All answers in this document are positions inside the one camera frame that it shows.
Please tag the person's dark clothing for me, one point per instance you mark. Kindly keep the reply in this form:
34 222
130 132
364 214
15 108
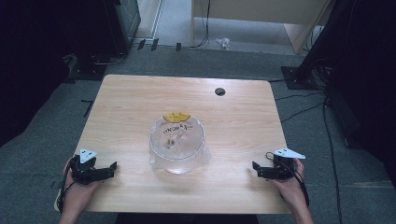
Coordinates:
186 219

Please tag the black metal stand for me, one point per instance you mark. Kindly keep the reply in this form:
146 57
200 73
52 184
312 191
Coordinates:
300 77

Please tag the black cabinet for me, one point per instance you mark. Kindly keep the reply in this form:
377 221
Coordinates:
121 25

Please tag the clear plastic bag yellow print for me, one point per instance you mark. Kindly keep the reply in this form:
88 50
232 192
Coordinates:
174 133

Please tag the clear plastic bucket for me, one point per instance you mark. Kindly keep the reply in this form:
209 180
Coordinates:
177 169

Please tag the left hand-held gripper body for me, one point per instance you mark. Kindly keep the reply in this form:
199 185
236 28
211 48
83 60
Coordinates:
83 171

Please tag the crumpled clear plastic scrap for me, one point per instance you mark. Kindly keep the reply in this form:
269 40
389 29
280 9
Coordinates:
223 42

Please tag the person's left hand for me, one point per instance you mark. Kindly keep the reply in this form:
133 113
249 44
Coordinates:
77 194

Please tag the black curtain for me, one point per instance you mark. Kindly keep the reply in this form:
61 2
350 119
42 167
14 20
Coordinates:
367 77

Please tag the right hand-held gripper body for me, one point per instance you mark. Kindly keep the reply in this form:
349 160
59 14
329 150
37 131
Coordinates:
281 169

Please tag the light wooden desk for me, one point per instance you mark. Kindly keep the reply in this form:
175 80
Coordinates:
264 11

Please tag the person's right hand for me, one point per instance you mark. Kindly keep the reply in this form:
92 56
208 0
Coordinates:
289 189

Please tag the long black floor tape strip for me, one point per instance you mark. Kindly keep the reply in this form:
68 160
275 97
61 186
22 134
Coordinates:
88 108

